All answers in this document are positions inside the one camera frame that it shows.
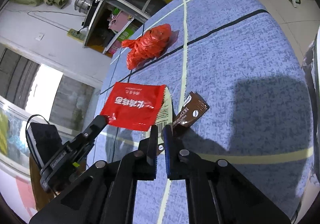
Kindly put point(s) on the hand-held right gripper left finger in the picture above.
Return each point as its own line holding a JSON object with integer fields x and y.
{"x": 151, "y": 149}

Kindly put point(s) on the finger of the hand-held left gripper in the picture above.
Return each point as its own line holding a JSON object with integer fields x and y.
{"x": 96, "y": 127}

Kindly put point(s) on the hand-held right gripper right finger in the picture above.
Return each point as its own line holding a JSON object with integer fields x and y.
{"x": 168, "y": 154}

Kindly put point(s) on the red sachet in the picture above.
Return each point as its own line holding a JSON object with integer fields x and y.
{"x": 132, "y": 106}

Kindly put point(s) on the brown coffee sachet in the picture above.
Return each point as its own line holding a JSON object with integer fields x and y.
{"x": 191, "y": 111}

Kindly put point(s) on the white printed packet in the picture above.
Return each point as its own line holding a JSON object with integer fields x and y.
{"x": 165, "y": 111}

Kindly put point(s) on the glass sliding door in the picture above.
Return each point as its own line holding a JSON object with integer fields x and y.
{"x": 37, "y": 94}

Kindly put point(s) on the pink printed box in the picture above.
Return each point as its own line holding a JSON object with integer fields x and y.
{"x": 113, "y": 49}

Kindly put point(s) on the metal shelf rack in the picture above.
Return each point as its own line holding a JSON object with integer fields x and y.
{"x": 95, "y": 36}

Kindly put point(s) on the yellow power strip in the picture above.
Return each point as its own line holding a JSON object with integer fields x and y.
{"x": 75, "y": 34}

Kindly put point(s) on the red plastic bag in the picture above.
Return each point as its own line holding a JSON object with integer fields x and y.
{"x": 147, "y": 43}

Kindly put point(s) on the green printed box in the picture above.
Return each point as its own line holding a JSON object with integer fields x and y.
{"x": 126, "y": 33}

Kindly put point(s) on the pink plastic basket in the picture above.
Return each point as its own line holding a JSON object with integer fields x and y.
{"x": 120, "y": 22}

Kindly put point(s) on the blue checked tablecloth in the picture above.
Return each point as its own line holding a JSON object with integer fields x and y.
{"x": 237, "y": 51}

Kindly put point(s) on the white wall switch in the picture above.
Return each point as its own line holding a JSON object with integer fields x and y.
{"x": 40, "y": 36}

